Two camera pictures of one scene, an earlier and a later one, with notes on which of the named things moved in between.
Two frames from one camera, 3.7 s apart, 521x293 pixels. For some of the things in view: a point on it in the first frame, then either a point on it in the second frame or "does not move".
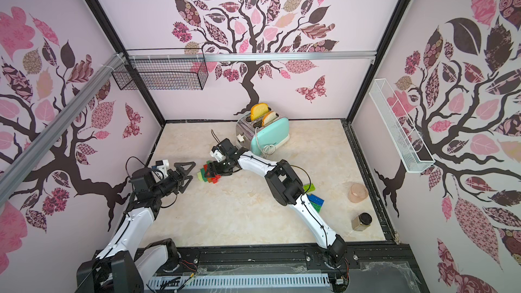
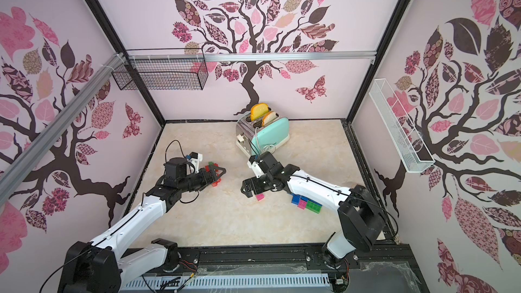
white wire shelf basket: (414, 156) does not move
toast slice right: (268, 117) does not move
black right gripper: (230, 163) → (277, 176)
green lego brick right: (317, 207) does not move
